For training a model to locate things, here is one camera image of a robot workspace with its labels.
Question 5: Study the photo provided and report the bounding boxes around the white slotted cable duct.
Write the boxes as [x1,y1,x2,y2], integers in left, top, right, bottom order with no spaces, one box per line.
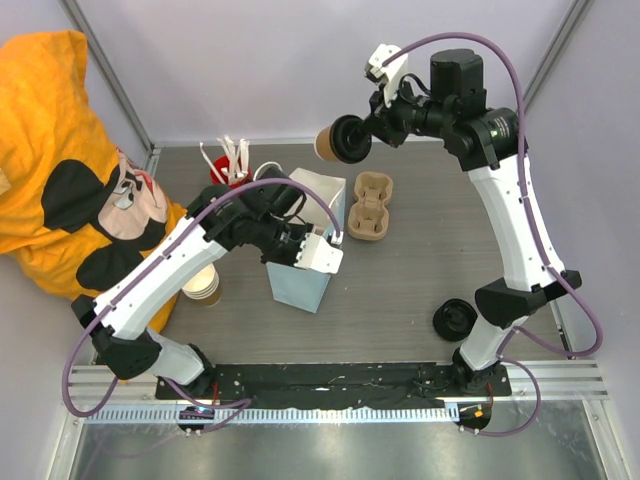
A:
[86,403,459,425]

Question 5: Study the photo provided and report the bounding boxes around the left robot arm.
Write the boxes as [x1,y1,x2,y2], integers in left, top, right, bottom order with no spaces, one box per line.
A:
[72,173,316,399]

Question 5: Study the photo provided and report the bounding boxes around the paper cup stack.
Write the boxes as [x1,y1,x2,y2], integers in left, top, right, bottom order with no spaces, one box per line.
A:
[182,264,222,306]

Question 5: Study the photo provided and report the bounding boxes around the single black cup lid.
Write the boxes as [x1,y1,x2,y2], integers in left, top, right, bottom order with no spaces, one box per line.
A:
[329,115,372,164]

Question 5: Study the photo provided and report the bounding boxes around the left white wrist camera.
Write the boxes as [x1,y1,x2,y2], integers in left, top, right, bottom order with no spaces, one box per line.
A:
[294,233,344,275]

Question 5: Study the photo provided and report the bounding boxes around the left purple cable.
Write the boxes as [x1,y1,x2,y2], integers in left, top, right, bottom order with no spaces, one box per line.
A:
[61,178,346,434]

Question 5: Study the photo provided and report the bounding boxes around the black lid stack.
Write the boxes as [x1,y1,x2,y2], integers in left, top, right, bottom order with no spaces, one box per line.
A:
[432,298,478,342]

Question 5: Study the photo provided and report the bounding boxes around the brown cup carrier stack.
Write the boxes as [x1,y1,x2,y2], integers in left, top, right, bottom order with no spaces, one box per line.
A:
[347,171,393,241]

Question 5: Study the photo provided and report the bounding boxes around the single brown paper cup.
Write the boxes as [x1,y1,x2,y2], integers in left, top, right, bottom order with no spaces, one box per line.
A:
[314,126,339,162]

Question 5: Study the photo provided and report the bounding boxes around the light blue paper bag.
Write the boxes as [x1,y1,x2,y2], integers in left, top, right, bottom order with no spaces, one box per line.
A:
[265,168,346,313]

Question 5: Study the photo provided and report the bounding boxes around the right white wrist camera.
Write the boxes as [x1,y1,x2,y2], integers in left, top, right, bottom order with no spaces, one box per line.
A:
[364,44,408,107]

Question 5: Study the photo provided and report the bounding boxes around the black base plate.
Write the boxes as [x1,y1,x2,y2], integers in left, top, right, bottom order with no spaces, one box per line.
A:
[181,362,512,410]

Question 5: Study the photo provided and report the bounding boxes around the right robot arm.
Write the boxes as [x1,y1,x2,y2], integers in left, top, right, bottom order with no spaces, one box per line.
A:
[365,44,582,395]

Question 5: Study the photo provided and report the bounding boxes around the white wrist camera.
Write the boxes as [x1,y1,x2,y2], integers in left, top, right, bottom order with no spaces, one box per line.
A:
[364,44,408,107]
[294,233,344,275]

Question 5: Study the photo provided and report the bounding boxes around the orange cartoon cloth bag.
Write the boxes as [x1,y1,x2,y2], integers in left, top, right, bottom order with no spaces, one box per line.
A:
[0,29,195,341]

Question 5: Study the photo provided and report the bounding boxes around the red cup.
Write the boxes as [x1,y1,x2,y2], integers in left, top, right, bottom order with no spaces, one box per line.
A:
[209,155,253,189]

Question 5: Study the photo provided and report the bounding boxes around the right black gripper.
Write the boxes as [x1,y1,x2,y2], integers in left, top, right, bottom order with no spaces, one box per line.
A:
[359,75,451,149]

